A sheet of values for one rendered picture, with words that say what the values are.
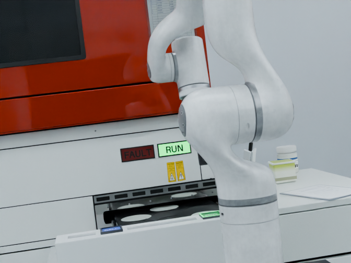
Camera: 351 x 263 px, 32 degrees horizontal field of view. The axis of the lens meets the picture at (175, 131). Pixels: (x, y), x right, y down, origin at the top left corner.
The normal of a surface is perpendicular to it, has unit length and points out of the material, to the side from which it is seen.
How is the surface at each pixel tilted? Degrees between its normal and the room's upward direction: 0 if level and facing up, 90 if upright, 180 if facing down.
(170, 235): 90
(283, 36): 90
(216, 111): 77
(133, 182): 90
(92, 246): 90
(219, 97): 53
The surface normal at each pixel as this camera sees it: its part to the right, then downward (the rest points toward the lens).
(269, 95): -0.01, -0.22
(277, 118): 0.29, 0.25
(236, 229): -0.51, 0.09
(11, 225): 0.14, 0.04
